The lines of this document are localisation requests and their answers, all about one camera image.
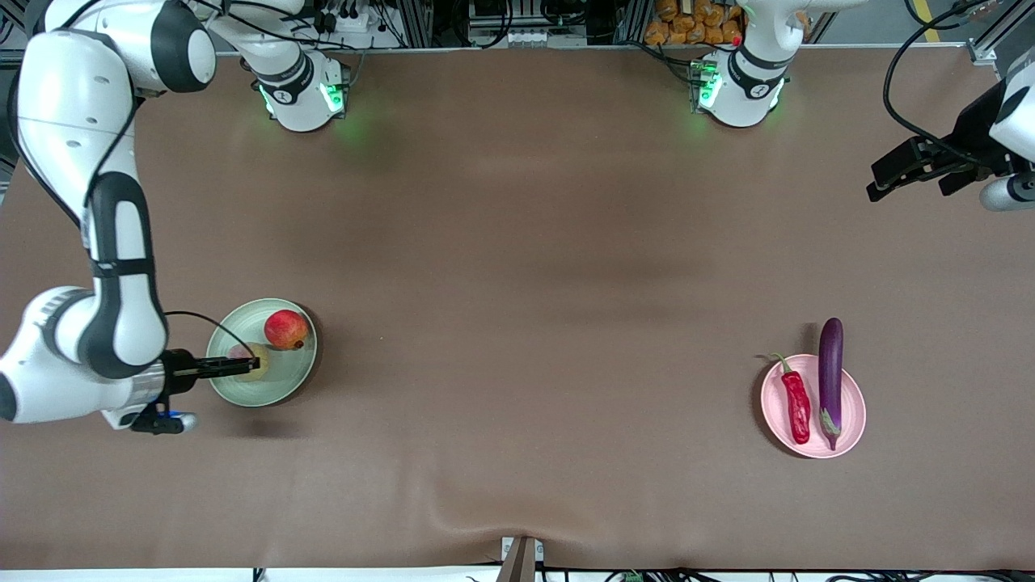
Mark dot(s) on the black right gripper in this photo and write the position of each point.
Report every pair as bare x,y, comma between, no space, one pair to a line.
178,369

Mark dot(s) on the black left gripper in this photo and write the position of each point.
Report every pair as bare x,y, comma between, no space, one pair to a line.
976,128

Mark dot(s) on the pink yellow peach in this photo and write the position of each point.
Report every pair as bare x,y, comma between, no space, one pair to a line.
260,352

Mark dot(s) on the red apple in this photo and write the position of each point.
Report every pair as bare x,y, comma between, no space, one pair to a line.
286,329

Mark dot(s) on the long purple eggplant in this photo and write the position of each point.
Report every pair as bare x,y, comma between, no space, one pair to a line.
830,372

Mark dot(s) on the red chili pepper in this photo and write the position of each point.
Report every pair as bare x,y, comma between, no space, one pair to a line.
797,404

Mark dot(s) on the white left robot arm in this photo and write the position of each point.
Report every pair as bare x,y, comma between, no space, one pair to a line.
744,97

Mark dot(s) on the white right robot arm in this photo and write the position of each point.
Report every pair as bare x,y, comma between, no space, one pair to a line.
73,121

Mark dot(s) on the pale green round plate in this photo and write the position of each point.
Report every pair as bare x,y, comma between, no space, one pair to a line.
283,380

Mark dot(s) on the pink round plate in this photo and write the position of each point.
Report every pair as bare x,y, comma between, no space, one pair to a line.
853,404

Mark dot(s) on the brown table mat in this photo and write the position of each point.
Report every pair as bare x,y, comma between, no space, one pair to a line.
485,444

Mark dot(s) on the bag of orange snacks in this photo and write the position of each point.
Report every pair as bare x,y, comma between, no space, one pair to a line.
687,24

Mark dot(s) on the white power strip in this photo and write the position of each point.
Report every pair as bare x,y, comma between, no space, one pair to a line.
348,16

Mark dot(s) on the grey electronics box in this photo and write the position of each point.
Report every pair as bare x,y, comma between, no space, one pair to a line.
525,24

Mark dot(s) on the metal table edge bracket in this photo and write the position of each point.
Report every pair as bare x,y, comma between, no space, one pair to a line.
521,558

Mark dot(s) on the aluminium frame post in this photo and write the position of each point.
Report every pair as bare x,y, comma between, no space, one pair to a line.
417,23

